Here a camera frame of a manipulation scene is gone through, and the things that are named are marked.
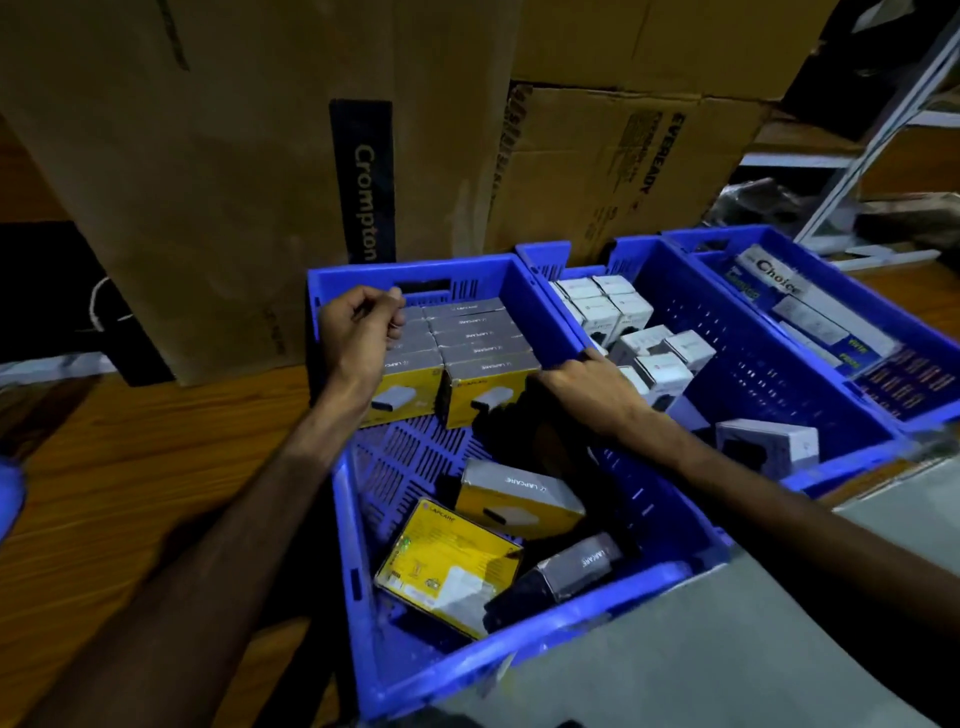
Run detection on person's right hand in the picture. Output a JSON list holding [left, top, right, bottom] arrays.
[[529, 348, 656, 444]]

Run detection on person's left hand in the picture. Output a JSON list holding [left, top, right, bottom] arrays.
[[318, 285, 408, 396]]

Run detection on person's left forearm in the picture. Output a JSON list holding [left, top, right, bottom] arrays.
[[22, 378, 376, 728]]

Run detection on person's right forearm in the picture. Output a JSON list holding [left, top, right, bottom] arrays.
[[626, 412, 960, 639]]

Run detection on cluster of small white boxes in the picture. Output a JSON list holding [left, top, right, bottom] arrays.
[[546, 274, 718, 414]]

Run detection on rows of yellow grey boxes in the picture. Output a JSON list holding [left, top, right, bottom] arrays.
[[361, 297, 543, 431]]

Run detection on loose yellow grey box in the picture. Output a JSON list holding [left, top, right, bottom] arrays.
[[455, 458, 587, 542]]

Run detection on blue crate with yellow boxes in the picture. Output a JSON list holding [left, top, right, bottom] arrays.
[[306, 252, 734, 723]]

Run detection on blue crate with white boxes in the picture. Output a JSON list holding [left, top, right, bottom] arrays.
[[515, 235, 914, 498]]

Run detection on grey black box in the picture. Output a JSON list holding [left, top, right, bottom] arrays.
[[485, 531, 625, 633]]

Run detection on long blue green carton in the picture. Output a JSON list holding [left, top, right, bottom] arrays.
[[718, 258, 865, 378]]

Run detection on single white black carton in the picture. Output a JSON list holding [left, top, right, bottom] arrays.
[[714, 417, 822, 482]]

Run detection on cardboard box black print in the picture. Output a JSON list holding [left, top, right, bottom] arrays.
[[483, 81, 772, 265]]

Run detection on flat yellow box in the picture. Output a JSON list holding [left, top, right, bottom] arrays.
[[373, 497, 525, 641]]

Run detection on large cardboard box black label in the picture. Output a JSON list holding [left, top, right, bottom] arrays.
[[0, 0, 524, 388]]

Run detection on dark plastic wrapped item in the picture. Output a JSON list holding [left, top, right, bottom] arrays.
[[855, 193, 960, 252], [703, 177, 822, 235]]

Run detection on long white carton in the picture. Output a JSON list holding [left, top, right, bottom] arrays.
[[734, 243, 903, 359]]

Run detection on grey flat sheet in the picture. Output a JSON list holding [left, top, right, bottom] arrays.
[[438, 448, 960, 728]]

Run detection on black case white line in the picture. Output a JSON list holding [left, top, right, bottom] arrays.
[[0, 220, 175, 388]]

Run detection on dark blue printed pack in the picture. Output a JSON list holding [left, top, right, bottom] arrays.
[[853, 343, 960, 423]]

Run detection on plain cardboard box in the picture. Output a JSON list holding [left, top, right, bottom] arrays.
[[513, 0, 840, 104]]

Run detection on blue crate with long cartons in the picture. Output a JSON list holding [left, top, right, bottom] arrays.
[[663, 224, 960, 436]]

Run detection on blue plastic object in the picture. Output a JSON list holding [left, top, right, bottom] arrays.
[[0, 457, 28, 543]]

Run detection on black bag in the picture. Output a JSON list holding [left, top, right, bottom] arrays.
[[780, 0, 960, 144]]

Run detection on white metal shelf frame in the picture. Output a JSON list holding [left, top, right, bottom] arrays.
[[738, 30, 960, 273]]

